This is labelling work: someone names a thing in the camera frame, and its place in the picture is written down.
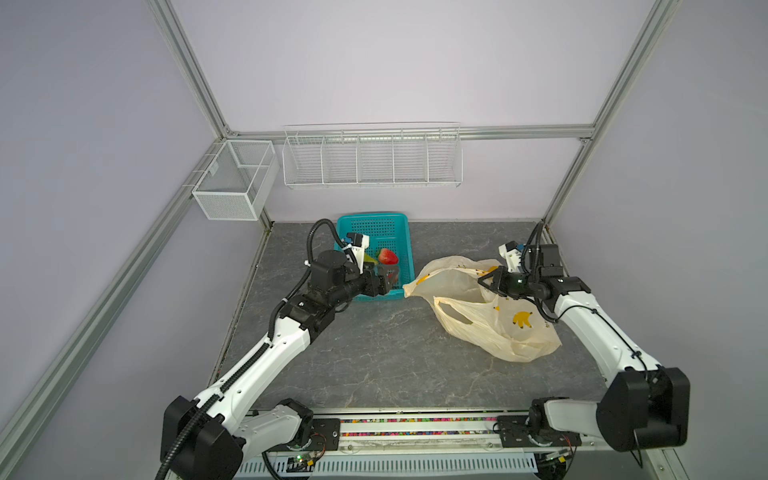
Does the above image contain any large red fake strawberry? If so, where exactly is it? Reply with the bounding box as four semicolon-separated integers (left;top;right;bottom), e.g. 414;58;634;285
377;248;399;265

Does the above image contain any banana print plastic bag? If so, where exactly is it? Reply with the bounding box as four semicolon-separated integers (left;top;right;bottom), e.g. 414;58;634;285
403;256;562;363

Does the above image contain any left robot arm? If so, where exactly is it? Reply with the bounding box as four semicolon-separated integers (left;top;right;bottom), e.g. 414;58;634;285
155;248;399;479

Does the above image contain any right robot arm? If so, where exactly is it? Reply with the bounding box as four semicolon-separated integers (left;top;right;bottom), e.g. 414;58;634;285
478;241;691;452

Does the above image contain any teal plastic basket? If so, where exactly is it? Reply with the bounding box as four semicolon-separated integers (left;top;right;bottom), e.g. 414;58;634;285
336;213;415;301

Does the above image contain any white mesh box basket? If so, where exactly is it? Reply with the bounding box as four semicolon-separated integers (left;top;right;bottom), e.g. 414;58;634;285
192;140;280;221

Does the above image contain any white vent grille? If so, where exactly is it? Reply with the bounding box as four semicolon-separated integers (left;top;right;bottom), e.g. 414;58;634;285
269;452;538;479

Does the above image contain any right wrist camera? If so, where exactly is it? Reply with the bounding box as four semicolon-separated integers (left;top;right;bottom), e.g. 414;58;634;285
498;241;525;273

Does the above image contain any white wire wall rack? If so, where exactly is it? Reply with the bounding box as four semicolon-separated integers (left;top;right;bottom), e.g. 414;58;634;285
282;122;464;188

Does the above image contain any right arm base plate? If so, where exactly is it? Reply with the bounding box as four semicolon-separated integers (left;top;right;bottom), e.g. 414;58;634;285
492;414;582;449

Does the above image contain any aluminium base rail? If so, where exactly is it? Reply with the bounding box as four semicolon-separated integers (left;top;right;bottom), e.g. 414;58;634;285
167;407;673;462

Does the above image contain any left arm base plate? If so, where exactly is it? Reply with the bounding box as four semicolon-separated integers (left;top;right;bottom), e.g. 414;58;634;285
263;417;342;454

